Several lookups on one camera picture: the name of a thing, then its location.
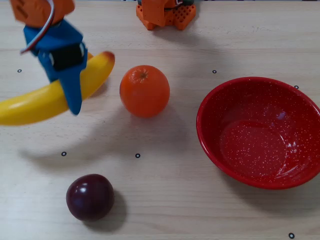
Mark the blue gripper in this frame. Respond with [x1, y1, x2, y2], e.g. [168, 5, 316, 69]
[23, 19, 89, 116]

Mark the yellow plastic banana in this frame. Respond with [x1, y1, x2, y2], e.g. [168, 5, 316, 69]
[0, 51, 116, 127]

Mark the orange robot base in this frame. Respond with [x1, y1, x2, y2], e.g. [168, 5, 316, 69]
[135, 0, 197, 31]

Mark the red speckled enamel bowl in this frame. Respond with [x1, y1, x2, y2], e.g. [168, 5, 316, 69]
[195, 76, 320, 190]

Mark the orange fruit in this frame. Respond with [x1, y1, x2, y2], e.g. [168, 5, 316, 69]
[119, 64, 171, 119]

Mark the dark purple plum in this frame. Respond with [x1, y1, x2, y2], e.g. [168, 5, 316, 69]
[65, 173, 116, 222]

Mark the white red black servo cable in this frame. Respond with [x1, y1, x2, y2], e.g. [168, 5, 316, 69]
[19, 0, 56, 55]

